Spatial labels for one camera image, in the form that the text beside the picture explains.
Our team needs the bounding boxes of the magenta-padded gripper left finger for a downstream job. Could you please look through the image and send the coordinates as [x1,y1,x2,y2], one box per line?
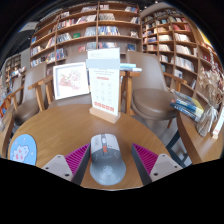
[41,143,92,186]

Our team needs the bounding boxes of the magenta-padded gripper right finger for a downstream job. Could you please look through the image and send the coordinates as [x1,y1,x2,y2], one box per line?
[131,143,184,186]

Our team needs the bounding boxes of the grey and orange computer mouse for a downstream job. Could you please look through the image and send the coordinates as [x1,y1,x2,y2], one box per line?
[89,133,127,186]

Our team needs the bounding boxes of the round light blue mouse pad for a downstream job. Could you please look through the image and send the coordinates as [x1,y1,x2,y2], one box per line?
[9,133,38,167]

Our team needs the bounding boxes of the round wooden side table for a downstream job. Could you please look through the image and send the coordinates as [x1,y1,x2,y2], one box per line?
[0,114,15,159]
[176,111,224,165]

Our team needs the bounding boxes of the glass vase with beige flowers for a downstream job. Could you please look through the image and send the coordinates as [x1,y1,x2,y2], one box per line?
[195,49,224,138]

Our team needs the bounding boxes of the stack of books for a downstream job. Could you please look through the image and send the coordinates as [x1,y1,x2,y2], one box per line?
[169,89,205,123]

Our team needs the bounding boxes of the small white standing card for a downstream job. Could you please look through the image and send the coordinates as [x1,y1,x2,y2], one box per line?
[211,106,224,140]

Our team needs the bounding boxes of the white framed flower picture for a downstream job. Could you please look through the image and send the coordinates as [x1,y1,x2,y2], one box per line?
[52,61,90,101]

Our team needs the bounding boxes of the white sign on wooden base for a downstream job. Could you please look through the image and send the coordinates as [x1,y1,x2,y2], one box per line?
[85,47,122,125]

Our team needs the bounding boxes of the teal books pile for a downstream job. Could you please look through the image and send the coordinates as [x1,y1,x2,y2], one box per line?
[119,62,143,73]

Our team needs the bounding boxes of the distant small bookshelf unit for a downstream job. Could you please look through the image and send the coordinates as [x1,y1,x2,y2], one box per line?
[3,53,26,79]

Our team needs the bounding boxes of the curved wooden bookshelf unit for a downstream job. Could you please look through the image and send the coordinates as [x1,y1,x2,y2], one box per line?
[140,8,224,101]

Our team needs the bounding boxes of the wide wooden bookshelf unit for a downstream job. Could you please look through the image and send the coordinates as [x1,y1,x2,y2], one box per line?
[29,1,142,68]

